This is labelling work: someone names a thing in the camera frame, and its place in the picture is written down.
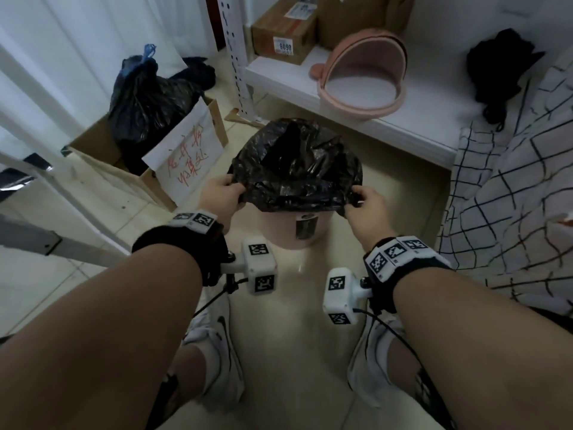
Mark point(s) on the person's right hand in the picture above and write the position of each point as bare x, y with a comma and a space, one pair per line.
371, 219

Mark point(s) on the person's left hand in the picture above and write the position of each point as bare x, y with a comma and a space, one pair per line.
219, 197

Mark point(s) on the pink trash bin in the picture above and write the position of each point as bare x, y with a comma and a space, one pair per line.
277, 232

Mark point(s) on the glossy black trash bag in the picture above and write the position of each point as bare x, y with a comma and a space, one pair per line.
295, 174

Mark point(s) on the pink bin lid ring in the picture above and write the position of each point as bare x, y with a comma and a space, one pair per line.
358, 44

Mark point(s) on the person's left forearm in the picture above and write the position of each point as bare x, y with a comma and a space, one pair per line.
89, 353

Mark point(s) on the person's right forearm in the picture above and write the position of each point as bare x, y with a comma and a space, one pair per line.
492, 353

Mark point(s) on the person's right leg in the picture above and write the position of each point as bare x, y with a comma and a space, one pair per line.
403, 367

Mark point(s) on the person's leg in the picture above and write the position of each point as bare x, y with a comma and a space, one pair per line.
403, 367
188, 371

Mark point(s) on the person's left leg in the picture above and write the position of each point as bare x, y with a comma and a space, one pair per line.
188, 371

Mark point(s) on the black white marker wristband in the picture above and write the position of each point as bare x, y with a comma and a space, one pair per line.
197, 218
385, 259

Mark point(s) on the flat cardboard piece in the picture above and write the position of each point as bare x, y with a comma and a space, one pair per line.
235, 116

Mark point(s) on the open cardboard box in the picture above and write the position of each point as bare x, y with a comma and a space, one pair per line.
103, 147

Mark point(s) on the white metal shelf rack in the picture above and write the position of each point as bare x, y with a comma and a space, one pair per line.
425, 102

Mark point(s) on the white sneaker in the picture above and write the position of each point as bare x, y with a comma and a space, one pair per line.
367, 367
219, 344

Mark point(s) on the small brown cardboard box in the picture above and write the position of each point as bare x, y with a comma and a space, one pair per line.
268, 35

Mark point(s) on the black white plaid trousers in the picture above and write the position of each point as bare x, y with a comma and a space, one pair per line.
429, 394

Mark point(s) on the large brown cardboard box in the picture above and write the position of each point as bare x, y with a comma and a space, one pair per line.
358, 22

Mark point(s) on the white sheer curtain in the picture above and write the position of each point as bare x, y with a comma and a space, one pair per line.
89, 40

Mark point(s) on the black glossy board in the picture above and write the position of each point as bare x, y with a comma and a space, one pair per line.
13, 183

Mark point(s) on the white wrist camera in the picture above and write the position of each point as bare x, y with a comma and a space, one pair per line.
340, 295
259, 268

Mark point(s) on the white metal frame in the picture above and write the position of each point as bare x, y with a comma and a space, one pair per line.
27, 241

